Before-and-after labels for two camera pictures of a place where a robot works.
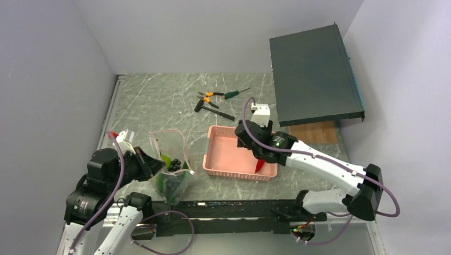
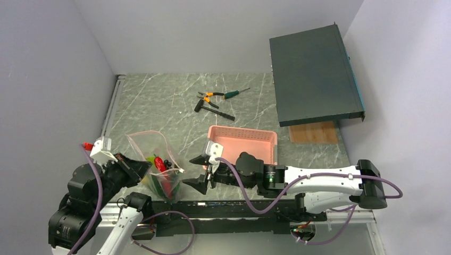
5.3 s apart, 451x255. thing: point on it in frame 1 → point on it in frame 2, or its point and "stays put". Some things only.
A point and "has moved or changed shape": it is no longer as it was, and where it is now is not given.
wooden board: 318,133 stays put
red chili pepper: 259,164 has moved or changed shape
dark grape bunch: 175,165 has moved or changed shape
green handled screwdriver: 232,94 stays put
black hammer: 200,105 stays put
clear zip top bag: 176,177 has moved or changed shape
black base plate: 244,216 stays put
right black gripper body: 255,151 → 225,173
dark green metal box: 314,77 stays put
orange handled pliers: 205,96 stays put
